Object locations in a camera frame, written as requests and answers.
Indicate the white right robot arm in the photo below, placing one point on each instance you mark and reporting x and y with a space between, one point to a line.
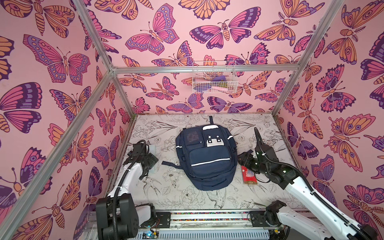
332 223

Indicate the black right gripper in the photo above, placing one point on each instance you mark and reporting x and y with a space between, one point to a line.
248 159

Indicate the aluminium frame post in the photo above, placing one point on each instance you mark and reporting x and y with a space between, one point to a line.
322 28

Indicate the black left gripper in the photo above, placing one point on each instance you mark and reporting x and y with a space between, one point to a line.
151 159

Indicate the white eraser box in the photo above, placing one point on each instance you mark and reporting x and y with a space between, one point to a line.
153 159

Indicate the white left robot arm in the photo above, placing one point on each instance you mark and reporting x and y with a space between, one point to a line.
118 217

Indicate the red pencil case pack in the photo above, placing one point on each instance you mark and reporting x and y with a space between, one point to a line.
248 176

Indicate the white wire basket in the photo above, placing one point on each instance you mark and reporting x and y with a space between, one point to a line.
211 78

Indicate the navy blue backpack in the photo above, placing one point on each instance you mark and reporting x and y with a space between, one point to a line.
208 156

